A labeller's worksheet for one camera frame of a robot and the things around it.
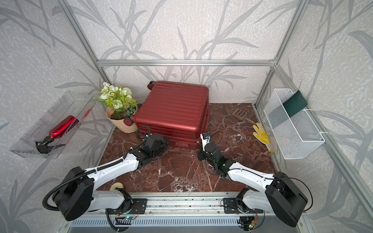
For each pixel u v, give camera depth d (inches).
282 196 16.2
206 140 28.3
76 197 16.0
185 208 29.1
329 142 22.4
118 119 35.2
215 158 24.5
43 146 23.1
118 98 34.1
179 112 33.2
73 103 31.0
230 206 29.0
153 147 25.7
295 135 23.7
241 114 44.0
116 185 30.6
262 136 40.3
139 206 28.4
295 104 28.4
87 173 17.6
